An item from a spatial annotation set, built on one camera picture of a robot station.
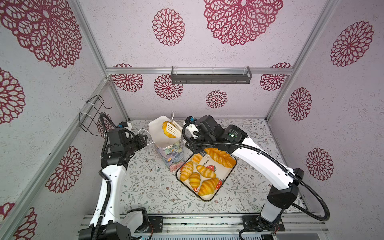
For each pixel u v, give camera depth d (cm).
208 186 81
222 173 91
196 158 94
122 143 56
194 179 85
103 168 48
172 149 76
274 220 60
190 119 59
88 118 75
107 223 38
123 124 66
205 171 89
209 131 49
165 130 72
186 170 88
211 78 87
